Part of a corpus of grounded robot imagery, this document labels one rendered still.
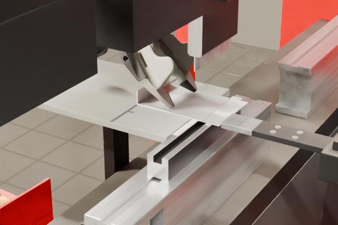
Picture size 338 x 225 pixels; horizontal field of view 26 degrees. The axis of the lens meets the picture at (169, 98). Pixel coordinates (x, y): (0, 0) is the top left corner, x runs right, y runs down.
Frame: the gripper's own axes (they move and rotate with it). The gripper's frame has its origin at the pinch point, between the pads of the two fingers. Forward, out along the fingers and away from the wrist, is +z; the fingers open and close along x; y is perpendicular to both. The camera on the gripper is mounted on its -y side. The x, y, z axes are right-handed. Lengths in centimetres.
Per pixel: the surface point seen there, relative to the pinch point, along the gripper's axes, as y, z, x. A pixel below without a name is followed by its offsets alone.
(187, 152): 4.6, 6.8, -10.5
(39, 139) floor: -172, -13, 126
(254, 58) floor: -144, 11, 260
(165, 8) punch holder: 20.6, -8.3, -20.0
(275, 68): -12.3, 7.3, 47.9
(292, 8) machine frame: -20, -1, 84
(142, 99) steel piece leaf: -3.2, -1.9, -2.9
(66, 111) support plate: -9.6, -6.3, -10.4
